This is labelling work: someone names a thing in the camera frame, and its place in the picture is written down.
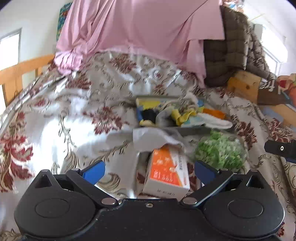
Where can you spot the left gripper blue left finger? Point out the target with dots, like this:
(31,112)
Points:
(83,181)

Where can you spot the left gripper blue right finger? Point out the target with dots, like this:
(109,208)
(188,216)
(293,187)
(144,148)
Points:
(214,181)

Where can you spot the white sock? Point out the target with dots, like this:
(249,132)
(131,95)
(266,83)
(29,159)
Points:
(214,122)

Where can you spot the white teal wipes packet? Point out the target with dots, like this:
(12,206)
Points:
(193,121)

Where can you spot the yellow sock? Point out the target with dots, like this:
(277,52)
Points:
(181,118)

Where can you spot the black sock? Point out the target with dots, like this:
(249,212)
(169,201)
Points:
(150,115)

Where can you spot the bag of green pieces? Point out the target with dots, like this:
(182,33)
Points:
(222,150)

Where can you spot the orange white medicine box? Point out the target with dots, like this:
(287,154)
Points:
(167,174)

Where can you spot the floral satin bedspread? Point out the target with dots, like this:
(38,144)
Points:
(64,122)

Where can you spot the colourful patchwork cloth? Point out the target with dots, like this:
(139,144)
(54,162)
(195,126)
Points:
(285,84)

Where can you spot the grey tray with cartoon drawing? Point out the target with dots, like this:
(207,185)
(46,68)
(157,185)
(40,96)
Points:
(170,102)

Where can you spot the white grey cloth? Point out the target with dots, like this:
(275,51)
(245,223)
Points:
(148,139)

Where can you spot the brown quilted down jacket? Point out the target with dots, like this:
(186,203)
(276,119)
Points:
(240,50)

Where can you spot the pink hanging sheet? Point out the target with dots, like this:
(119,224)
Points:
(168,30)

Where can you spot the window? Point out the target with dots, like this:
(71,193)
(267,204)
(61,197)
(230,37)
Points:
(10,49)

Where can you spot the wooden bed frame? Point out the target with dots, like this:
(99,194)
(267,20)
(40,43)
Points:
(11,81)

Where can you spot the wall poster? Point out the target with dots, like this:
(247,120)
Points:
(62,18)

